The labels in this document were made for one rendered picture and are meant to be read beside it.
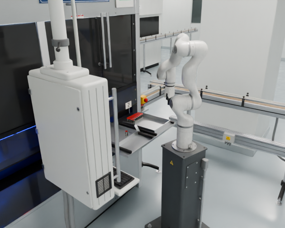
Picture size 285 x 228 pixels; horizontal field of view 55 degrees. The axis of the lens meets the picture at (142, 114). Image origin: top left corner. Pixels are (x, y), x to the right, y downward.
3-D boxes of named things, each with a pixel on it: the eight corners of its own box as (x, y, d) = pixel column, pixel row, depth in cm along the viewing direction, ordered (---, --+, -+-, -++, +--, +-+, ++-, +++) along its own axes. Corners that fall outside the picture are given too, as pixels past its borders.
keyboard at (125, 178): (80, 167, 198) (79, 164, 197) (94, 159, 208) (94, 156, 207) (120, 189, 174) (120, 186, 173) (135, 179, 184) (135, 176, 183)
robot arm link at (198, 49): (176, 106, 206) (196, 104, 210) (182, 114, 196) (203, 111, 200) (181, 39, 183) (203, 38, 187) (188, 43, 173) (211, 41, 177)
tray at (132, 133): (86, 135, 227) (85, 131, 226) (107, 124, 247) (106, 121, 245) (117, 147, 209) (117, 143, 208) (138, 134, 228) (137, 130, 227)
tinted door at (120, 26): (103, 93, 224) (98, 16, 201) (135, 81, 256) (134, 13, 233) (104, 93, 224) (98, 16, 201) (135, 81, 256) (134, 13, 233)
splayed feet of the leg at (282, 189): (273, 204, 277) (276, 192, 272) (283, 179, 314) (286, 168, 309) (282, 207, 273) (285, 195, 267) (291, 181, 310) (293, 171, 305)
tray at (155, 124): (122, 124, 247) (122, 121, 246) (140, 115, 266) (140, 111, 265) (154, 134, 229) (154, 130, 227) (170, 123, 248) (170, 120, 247)
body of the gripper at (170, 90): (169, 82, 233) (168, 94, 238) (163, 84, 226) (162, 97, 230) (177, 83, 229) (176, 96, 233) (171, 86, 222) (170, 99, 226)
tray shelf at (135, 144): (81, 140, 224) (81, 138, 224) (133, 112, 277) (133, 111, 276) (128, 158, 199) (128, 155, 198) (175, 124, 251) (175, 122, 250)
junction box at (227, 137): (222, 140, 306) (223, 133, 302) (224, 138, 310) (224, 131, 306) (233, 143, 299) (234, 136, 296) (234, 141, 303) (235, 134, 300)
